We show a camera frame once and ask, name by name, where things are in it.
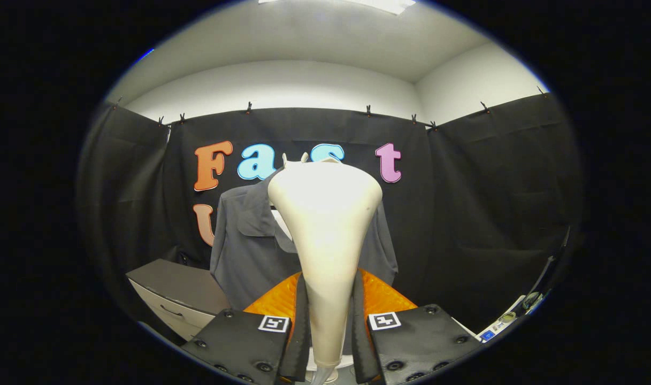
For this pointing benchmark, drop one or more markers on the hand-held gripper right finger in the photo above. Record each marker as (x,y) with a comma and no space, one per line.
(358,331)

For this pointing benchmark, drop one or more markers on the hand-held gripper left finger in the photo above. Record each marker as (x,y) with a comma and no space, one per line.
(302,331)

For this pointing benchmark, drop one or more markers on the grey button shirt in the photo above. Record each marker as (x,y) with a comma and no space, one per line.
(250,256)

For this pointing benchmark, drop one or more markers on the white garment steamer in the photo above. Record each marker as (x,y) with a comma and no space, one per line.
(325,230)

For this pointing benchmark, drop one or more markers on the white flat panel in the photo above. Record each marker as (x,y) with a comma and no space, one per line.
(464,327)

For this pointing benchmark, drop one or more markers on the cream mannequin hanger stand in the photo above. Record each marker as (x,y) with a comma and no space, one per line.
(283,222)

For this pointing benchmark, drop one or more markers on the grey drawer cabinet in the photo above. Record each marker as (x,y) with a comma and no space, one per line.
(186,286)

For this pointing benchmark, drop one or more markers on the white tray with small items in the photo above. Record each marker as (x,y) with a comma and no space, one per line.
(504,321)

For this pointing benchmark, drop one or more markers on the black upright stand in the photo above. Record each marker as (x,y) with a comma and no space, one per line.
(550,264)

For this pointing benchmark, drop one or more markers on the row of black clips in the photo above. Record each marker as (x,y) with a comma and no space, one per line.
(249,107)

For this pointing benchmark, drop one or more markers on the ceiling light panel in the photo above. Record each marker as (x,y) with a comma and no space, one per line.
(384,4)

